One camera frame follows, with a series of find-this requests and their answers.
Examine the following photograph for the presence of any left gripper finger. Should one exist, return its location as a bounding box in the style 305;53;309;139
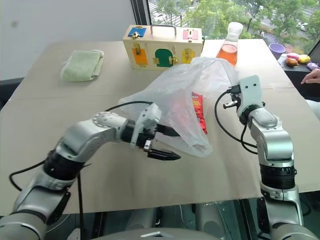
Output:
156;124;181;138
146;148;182;162

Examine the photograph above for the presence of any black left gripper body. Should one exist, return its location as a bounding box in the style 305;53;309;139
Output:
136;124;161;153

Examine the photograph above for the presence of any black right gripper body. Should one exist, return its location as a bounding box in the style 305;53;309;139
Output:
223;86;243;112

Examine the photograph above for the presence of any translucent white plastic bag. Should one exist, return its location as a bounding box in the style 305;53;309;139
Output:
117;56;241;159

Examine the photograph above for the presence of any bystander bare hand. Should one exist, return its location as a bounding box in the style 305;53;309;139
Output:
300;68;320;85

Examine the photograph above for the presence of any red snack packet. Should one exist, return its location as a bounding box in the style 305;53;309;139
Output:
191;91;209;136

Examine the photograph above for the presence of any flask with orange liquid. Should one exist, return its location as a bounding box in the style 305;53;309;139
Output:
215;21;244;67

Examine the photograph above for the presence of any purple plastic bowl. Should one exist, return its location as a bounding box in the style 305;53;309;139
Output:
268;42;287;60

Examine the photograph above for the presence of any black side table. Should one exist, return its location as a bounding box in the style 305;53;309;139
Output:
276;56;320;103

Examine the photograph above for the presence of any brown toy onion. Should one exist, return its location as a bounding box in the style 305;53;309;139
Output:
285;57;299;68

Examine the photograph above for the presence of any bystander light clothing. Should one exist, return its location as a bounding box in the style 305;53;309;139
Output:
305;98;320;122

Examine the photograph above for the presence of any wooden lock box toy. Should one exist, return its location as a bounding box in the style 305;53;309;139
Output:
122;23;203;69

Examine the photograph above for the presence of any folded green towel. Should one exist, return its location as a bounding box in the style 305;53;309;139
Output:
60;49;105;83

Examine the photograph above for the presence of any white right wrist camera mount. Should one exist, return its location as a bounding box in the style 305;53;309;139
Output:
235;74;264;113

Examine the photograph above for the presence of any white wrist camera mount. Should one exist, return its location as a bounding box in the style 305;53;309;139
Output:
235;74;264;113
130;102;162;149

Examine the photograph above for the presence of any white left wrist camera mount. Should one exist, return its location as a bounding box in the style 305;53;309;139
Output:
130;102;162;149

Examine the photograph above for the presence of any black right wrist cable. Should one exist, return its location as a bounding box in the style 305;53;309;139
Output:
214;88;259;154

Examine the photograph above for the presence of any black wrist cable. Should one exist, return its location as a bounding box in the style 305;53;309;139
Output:
214;88;259;154
103;100;154;113

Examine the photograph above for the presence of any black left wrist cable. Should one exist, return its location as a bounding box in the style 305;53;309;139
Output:
103;100;154;113

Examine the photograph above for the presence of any black left upper arm cable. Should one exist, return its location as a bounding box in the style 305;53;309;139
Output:
8;159;92;240

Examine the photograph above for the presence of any dark window frame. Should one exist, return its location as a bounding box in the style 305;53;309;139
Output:
130;0;152;26

